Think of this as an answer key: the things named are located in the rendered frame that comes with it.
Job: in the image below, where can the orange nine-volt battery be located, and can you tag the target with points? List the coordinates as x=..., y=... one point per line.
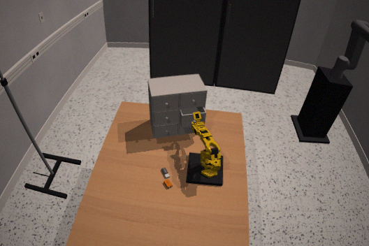
x=167, y=183

